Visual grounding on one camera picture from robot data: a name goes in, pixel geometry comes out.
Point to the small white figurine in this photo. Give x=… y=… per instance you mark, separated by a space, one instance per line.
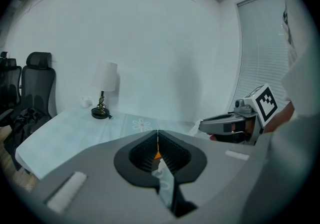
x=86 y=102

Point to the crumpled white paper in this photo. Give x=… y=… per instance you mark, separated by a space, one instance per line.
x=196 y=127

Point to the person's right hand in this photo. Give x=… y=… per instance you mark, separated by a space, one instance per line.
x=249 y=130

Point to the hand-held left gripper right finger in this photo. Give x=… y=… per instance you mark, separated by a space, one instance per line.
x=220 y=178

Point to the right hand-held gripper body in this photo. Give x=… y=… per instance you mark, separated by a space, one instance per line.
x=265 y=104

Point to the table lamp with white shade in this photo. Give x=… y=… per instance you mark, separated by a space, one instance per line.
x=103 y=77

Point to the person's right forearm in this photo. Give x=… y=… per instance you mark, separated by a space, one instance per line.
x=280 y=117

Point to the orange tissue box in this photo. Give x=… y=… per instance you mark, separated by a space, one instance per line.
x=157 y=154

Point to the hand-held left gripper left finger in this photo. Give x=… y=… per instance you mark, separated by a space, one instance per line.
x=95 y=168

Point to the flower print tablecloth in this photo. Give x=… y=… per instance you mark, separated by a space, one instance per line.
x=75 y=132

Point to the white tissue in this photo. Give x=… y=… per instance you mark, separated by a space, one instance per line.
x=165 y=183

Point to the white window blind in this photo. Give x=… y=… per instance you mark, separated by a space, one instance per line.
x=262 y=50

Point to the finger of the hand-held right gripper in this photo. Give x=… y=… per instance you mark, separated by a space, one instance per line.
x=220 y=121
x=230 y=137

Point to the black garment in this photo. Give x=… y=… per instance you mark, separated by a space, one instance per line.
x=27 y=122

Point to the black mesh office chair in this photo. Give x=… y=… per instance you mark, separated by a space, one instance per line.
x=8 y=85
x=37 y=85

